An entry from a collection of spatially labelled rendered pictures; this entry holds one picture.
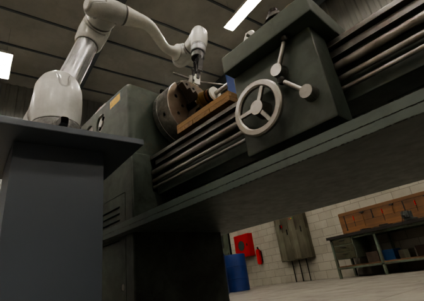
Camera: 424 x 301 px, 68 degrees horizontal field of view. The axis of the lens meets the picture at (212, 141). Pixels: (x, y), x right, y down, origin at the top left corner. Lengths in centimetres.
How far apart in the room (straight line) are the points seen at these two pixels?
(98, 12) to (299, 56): 105
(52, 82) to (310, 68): 84
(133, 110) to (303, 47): 91
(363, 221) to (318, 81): 758
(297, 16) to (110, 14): 101
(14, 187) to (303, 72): 80
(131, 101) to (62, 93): 44
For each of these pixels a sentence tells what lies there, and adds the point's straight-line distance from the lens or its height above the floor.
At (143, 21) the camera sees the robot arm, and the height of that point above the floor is 154.
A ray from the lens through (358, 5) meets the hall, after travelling 985.
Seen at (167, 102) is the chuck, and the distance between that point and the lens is 144.
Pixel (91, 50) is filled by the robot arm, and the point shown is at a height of 138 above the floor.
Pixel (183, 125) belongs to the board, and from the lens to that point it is 125.
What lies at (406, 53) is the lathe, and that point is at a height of 72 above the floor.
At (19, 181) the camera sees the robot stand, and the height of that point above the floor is 61.
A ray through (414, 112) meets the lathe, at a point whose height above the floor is 53.
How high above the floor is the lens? 31
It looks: 24 degrees up
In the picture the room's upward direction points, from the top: 8 degrees counter-clockwise
